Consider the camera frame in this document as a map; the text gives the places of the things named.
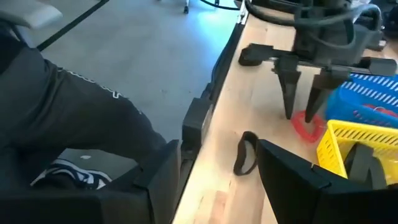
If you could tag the yellow plastic basket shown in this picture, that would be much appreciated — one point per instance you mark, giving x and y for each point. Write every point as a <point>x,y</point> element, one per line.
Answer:
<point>329,146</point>

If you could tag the person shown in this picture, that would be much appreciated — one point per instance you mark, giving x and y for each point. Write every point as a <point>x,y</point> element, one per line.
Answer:
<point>62,102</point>

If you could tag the person's shoe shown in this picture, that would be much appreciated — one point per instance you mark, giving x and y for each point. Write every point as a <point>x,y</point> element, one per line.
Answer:
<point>77,174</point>

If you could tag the black aluminium rig frame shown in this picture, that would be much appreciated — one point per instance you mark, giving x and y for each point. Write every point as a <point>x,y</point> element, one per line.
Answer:
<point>199,121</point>

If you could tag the black rubber wristband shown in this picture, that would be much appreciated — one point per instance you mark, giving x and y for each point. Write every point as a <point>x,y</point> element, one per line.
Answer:
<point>363,165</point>
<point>239,161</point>

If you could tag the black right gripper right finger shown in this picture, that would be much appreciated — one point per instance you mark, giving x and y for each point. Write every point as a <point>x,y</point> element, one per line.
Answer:
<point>298,193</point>

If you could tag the blue plastic basket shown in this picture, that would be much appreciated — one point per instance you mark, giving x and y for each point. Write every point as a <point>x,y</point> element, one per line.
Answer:
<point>345,102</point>

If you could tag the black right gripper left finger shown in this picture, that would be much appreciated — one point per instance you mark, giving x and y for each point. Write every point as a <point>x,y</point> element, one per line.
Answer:
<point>149,193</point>

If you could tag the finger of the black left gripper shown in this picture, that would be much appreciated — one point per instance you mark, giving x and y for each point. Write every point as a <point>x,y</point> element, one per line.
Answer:
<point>326,84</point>
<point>289,81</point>

